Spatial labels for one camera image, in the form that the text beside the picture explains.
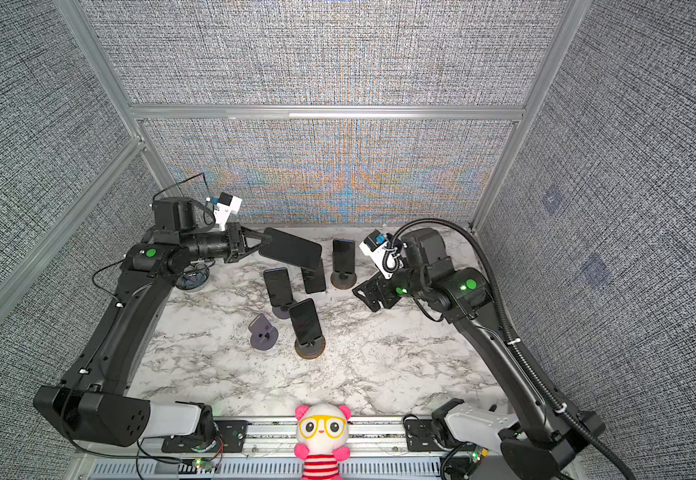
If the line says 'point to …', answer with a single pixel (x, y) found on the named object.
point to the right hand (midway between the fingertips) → (371, 275)
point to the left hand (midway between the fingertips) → (270, 239)
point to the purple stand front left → (263, 336)
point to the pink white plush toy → (322, 432)
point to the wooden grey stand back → (343, 280)
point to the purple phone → (314, 279)
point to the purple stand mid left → (282, 311)
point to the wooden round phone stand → (311, 350)
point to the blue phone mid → (278, 285)
